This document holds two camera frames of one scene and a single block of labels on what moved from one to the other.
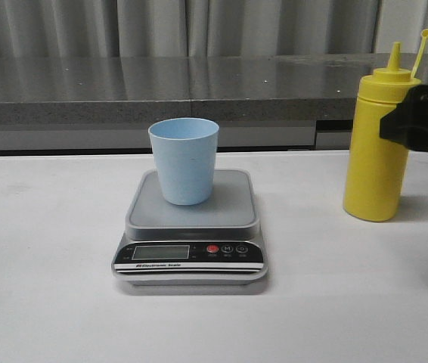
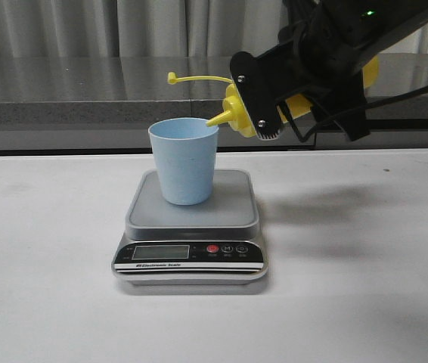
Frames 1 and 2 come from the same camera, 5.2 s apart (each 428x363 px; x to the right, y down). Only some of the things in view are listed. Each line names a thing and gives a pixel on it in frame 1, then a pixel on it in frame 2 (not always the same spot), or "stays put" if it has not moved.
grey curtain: [177, 28] stays put
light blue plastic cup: [185, 150] stays put
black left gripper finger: [426, 119] to [320, 54]
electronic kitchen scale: [216, 243] stays put
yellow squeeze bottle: [376, 175] to [292, 105]
